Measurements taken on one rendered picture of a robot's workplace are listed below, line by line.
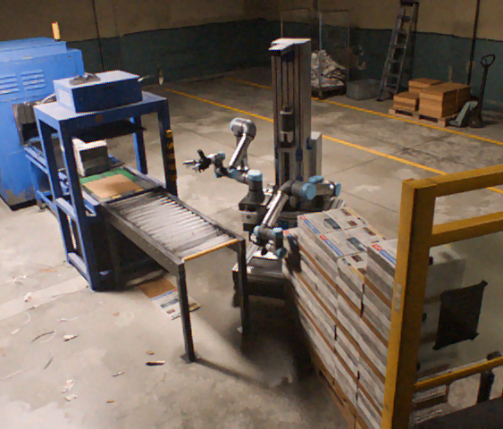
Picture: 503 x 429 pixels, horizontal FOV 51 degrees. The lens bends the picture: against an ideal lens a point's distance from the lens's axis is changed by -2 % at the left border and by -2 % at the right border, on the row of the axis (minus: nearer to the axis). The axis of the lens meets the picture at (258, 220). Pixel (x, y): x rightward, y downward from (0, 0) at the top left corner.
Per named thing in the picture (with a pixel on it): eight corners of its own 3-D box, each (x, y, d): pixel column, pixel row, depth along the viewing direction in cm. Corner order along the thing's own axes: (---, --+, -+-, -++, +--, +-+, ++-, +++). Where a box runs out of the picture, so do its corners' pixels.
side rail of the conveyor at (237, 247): (247, 253, 386) (246, 239, 381) (240, 256, 383) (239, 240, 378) (159, 198, 484) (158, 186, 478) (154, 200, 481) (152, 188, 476)
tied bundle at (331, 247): (368, 256, 346) (370, 223, 336) (392, 277, 321) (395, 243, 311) (314, 267, 335) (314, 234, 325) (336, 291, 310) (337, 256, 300)
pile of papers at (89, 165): (112, 169, 525) (107, 143, 514) (82, 176, 509) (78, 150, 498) (96, 159, 552) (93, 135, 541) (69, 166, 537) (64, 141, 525)
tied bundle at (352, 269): (392, 278, 321) (396, 244, 311) (421, 304, 295) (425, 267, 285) (335, 291, 310) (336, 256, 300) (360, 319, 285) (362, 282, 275)
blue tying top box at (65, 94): (143, 99, 456) (140, 76, 447) (75, 113, 424) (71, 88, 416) (121, 92, 489) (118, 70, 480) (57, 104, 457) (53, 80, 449)
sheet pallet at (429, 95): (472, 118, 930) (476, 86, 905) (444, 127, 886) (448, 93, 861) (416, 106, 1017) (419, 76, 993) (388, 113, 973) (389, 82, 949)
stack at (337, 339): (328, 314, 431) (330, 220, 395) (409, 415, 330) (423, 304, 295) (282, 324, 420) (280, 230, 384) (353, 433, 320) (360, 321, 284)
